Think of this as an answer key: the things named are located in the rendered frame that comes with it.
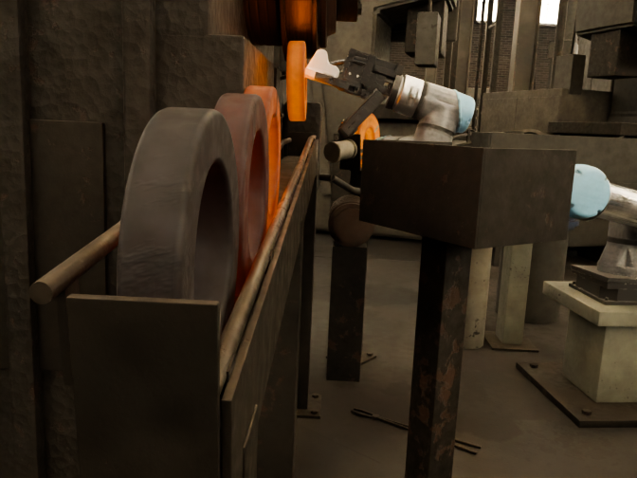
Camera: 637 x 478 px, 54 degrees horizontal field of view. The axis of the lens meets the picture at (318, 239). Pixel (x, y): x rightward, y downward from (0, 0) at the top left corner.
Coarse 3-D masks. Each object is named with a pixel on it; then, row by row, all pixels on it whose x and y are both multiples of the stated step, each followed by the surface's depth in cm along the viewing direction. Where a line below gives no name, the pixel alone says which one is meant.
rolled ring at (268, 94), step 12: (264, 96) 69; (276, 96) 74; (276, 108) 75; (276, 120) 77; (276, 132) 79; (276, 144) 80; (276, 156) 81; (276, 168) 81; (276, 180) 81; (276, 192) 80; (276, 204) 81
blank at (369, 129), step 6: (372, 114) 188; (366, 120) 185; (372, 120) 189; (360, 126) 183; (366, 126) 186; (372, 126) 189; (378, 126) 193; (360, 132) 183; (366, 132) 192; (372, 132) 191; (378, 132) 194; (366, 138) 193; (372, 138) 192
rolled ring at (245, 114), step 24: (240, 96) 53; (240, 120) 50; (264, 120) 60; (240, 144) 49; (264, 144) 61; (240, 168) 48; (264, 168) 62; (240, 192) 48; (264, 192) 63; (240, 216) 48; (264, 216) 64; (240, 240) 49; (240, 264) 50; (240, 288) 53
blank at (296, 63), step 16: (288, 48) 117; (304, 48) 118; (288, 64) 116; (304, 64) 119; (288, 80) 116; (304, 80) 120; (288, 96) 117; (304, 96) 120; (288, 112) 120; (304, 112) 121
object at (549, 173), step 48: (384, 144) 99; (432, 144) 90; (384, 192) 100; (432, 192) 90; (480, 192) 83; (528, 192) 88; (432, 240) 102; (480, 240) 85; (528, 240) 90; (432, 288) 102; (432, 336) 103; (432, 384) 104; (432, 432) 105
